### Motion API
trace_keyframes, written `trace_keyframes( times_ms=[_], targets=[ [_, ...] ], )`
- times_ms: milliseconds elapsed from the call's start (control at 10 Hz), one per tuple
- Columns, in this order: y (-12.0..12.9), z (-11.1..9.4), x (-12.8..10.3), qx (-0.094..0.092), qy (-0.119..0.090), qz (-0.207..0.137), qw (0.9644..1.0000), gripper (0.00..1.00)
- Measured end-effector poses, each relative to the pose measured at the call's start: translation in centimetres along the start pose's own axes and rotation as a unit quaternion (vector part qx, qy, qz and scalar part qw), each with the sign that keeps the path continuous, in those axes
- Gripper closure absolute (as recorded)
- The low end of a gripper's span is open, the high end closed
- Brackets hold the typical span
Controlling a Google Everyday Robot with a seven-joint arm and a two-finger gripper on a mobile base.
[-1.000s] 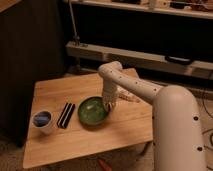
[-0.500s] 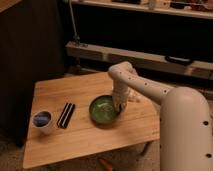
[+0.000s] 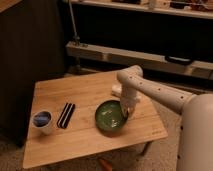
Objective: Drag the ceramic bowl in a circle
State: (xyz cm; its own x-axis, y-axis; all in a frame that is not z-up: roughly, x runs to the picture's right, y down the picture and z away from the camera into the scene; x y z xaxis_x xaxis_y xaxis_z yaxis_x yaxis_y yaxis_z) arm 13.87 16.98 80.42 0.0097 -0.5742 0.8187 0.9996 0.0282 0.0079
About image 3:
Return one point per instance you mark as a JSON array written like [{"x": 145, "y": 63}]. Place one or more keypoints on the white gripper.
[{"x": 128, "y": 100}]

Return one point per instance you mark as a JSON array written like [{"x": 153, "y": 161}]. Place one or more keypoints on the green ceramic bowl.
[{"x": 109, "y": 117}]

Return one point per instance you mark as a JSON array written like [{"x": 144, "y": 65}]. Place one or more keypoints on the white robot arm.
[{"x": 195, "y": 152}]

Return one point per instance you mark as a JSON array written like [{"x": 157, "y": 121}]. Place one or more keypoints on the wooden folding table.
[{"x": 81, "y": 137}]

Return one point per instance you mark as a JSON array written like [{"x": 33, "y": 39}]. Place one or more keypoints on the black and white striped block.
[{"x": 65, "y": 115}]

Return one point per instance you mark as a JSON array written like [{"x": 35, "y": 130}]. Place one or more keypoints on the orange toy carrot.
[{"x": 106, "y": 166}]

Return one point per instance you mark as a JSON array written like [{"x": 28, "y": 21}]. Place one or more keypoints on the long white lower shelf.
[{"x": 197, "y": 69}]

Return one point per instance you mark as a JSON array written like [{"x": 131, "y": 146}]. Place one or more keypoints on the metal stand pole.
[{"x": 76, "y": 37}]

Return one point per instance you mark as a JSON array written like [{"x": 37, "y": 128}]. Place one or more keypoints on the white cup with blue inside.
[{"x": 43, "y": 122}]

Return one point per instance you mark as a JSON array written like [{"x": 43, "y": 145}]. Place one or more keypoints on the upper white shelf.
[{"x": 148, "y": 6}]

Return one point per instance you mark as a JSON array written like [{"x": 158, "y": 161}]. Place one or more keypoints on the dark cabinet on left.
[{"x": 31, "y": 50}]

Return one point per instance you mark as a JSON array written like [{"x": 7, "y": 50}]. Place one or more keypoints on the black handle on shelf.
[{"x": 179, "y": 61}]

